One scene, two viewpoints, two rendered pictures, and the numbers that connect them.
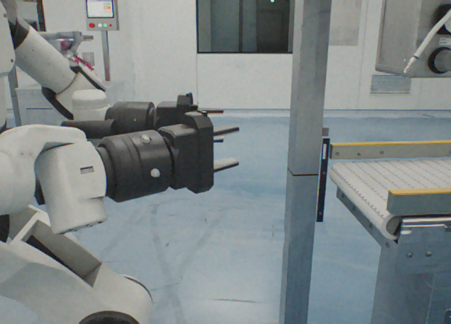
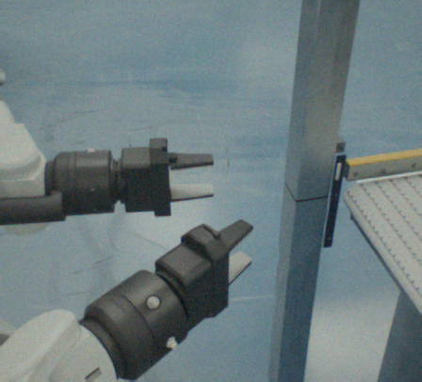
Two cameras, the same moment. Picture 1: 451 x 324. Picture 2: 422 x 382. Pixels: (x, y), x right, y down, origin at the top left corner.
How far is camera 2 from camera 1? 0.36 m
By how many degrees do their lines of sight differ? 21
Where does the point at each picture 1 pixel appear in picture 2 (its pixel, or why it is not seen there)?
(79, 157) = (81, 363)
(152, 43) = not seen: outside the picture
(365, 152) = (393, 167)
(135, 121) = (93, 190)
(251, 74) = not seen: outside the picture
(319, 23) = (343, 12)
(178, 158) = (191, 304)
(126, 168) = (139, 357)
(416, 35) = not seen: outside the picture
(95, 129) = (40, 214)
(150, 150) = (163, 318)
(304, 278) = (306, 306)
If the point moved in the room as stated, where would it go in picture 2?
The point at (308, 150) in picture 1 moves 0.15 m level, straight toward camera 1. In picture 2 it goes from (316, 171) to (326, 233)
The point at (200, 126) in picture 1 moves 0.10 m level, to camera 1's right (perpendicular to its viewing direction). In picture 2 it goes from (215, 258) to (306, 247)
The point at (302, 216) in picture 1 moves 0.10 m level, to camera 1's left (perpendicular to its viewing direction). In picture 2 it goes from (306, 243) to (251, 249)
